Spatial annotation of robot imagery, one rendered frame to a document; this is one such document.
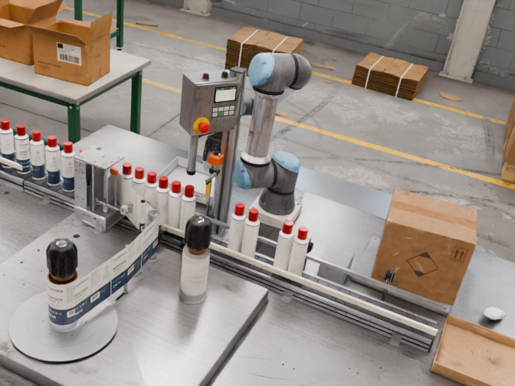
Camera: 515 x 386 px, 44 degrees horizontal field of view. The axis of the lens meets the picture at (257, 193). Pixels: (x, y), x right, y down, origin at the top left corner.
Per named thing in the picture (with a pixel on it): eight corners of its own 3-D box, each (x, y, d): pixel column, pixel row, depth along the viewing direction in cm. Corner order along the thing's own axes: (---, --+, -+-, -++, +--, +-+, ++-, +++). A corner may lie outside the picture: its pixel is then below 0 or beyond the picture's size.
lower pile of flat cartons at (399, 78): (349, 84, 638) (354, 63, 627) (365, 70, 682) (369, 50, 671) (412, 102, 619) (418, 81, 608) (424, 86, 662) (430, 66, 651)
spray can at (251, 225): (237, 260, 225) (244, 211, 215) (243, 252, 229) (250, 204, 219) (250, 264, 224) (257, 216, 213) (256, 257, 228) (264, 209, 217)
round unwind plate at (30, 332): (-15, 336, 180) (-15, 333, 179) (57, 278, 205) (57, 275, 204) (73, 380, 171) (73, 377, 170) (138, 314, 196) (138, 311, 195)
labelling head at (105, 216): (73, 219, 233) (72, 158, 220) (95, 204, 243) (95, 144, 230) (105, 232, 229) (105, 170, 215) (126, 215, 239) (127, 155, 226)
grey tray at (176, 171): (154, 188, 267) (154, 178, 264) (177, 165, 283) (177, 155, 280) (212, 207, 260) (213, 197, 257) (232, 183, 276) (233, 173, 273)
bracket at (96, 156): (73, 158, 220) (73, 155, 219) (93, 146, 229) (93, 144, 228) (106, 170, 216) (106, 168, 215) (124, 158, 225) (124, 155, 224)
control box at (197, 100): (178, 124, 219) (182, 72, 210) (221, 119, 228) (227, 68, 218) (191, 137, 212) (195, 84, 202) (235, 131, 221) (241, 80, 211)
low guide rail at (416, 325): (147, 224, 234) (148, 220, 233) (149, 222, 235) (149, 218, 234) (435, 336, 202) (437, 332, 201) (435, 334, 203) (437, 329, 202)
